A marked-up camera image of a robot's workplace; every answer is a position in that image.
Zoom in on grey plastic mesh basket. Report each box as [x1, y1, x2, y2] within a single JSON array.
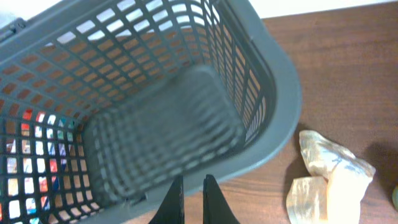
[[1, 0, 302, 223]]

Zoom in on multicolour tissue pocket pack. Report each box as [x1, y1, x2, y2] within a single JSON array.
[[1, 105, 91, 223]]

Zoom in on crumpled cream plastic bag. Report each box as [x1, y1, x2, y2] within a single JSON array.
[[286, 130, 376, 223]]

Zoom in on green lidded small jar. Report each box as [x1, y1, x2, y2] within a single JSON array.
[[392, 185, 398, 210]]

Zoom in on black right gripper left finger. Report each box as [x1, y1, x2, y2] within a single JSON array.
[[149, 175, 184, 224]]

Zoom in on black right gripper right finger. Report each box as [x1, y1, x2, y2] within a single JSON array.
[[203, 174, 239, 224]]

